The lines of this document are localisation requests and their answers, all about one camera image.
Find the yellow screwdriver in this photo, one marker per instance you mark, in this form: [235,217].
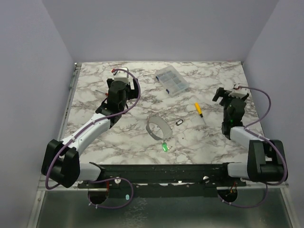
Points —
[199,111]

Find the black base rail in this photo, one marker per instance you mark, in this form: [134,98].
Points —
[160,181]

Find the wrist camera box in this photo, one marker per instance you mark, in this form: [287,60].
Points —
[238,91]
[121,76]

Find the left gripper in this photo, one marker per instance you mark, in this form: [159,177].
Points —
[133,93]

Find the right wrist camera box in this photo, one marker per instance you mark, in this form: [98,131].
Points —
[238,91]

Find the aluminium frame rail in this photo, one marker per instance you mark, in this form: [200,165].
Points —
[72,89]

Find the green key tag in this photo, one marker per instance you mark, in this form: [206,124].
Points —
[164,146]

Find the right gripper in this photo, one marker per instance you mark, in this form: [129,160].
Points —
[223,95]

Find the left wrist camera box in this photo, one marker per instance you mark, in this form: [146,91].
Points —
[121,76]

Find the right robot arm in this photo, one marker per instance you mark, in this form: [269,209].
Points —
[266,158]

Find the clear plastic screw box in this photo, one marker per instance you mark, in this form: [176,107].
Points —
[172,81]

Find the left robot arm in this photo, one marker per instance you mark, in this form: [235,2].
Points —
[62,158]

